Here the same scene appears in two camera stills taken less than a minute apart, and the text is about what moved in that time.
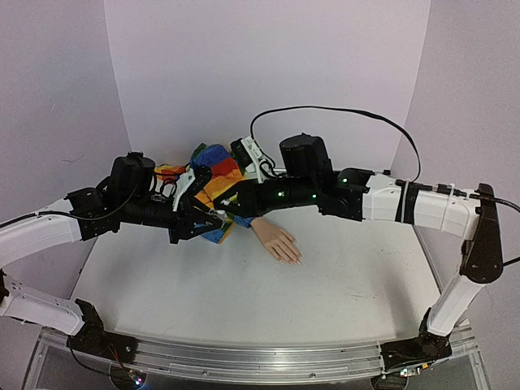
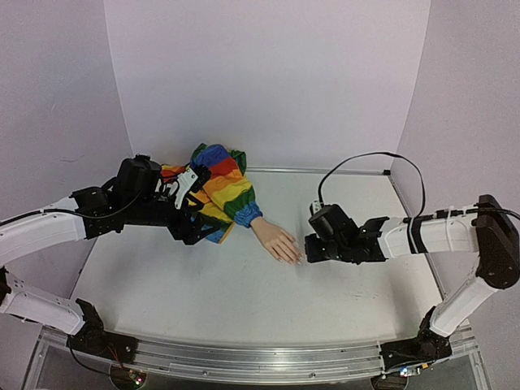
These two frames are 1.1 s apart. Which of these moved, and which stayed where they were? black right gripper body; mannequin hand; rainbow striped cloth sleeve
Moved: black right gripper body
Stayed: mannequin hand; rainbow striped cloth sleeve
